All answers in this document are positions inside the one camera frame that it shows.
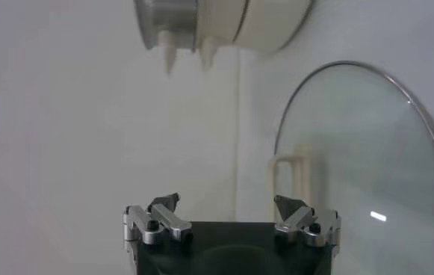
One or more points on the cream electric cooker base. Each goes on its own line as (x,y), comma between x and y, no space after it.
(269,22)

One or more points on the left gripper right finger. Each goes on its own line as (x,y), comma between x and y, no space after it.
(295,220)

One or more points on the glass pot lid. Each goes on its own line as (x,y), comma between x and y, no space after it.
(351,149)

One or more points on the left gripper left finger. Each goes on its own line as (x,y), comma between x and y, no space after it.
(172,224)

